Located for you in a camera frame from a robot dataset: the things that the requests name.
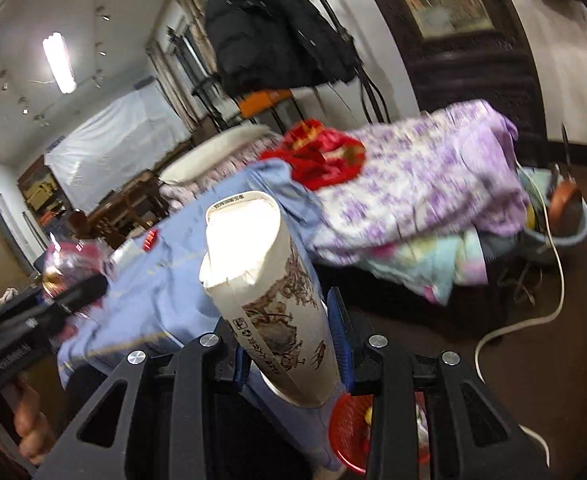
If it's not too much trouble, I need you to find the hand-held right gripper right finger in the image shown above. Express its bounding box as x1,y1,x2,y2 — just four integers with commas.
326,287,555,480

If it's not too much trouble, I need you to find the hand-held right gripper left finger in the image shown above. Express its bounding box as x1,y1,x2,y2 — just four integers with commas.
36,331,248,480

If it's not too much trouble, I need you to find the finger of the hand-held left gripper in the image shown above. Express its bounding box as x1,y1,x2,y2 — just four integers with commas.
0,290,47,322
48,274,110,333

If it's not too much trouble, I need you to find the white paper cup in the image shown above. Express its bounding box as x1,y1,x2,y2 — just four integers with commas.
198,191,341,408

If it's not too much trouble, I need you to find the red mesh basket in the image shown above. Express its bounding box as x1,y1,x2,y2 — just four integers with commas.
327,391,431,476

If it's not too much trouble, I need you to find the person's left hand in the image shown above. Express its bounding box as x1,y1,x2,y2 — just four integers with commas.
11,377,57,466

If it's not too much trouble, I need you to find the silver foil wrapper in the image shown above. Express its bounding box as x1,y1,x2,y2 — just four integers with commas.
108,240,142,271

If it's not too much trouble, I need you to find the blue checked bed sheet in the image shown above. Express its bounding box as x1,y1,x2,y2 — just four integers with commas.
56,157,344,471

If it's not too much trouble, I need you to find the brown wooden armchair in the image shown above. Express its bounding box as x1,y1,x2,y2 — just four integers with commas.
88,170,169,246

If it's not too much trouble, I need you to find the shelf with cardboard boxes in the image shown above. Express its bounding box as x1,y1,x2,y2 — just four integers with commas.
18,155,72,216

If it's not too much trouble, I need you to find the pastel quilt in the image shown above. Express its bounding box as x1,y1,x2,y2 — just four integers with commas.
363,230,489,306

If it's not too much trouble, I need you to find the grey floral quilt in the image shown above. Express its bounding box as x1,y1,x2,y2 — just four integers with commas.
160,150,264,211

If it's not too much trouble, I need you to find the white cover cloth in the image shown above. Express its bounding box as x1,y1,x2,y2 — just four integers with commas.
44,82,192,213

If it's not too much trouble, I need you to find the white pillow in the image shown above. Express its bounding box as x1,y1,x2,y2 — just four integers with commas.
160,125,274,186

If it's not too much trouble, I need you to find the purple floral quilt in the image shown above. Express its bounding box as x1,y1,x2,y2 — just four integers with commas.
308,100,531,266

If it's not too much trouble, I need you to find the red printed blanket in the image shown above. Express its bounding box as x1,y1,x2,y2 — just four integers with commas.
260,119,367,191

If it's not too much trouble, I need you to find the ceiling lamp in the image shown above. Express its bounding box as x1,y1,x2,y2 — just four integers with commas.
41,31,78,95

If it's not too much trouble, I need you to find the black wooden chair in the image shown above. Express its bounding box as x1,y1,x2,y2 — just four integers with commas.
191,75,239,131

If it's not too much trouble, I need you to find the beige checked curtain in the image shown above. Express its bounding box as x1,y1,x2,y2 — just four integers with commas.
146,0,214,126

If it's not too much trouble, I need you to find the blue plastic basin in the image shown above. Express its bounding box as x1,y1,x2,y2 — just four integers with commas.
518,167,587,263

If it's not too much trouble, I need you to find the orange flat box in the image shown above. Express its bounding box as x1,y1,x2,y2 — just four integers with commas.
238,89,294,117

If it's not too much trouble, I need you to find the carved wooden screen with painting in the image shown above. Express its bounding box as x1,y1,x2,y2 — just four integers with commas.
351,0,547,146

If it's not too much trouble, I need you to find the black padded jacket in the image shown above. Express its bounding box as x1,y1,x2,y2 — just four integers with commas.
204,0,361,96

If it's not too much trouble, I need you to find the white cable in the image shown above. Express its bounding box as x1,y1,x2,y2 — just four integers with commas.
473,170,567,466

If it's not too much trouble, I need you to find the black iron bed frame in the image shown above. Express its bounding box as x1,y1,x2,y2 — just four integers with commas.
293,0,391,126

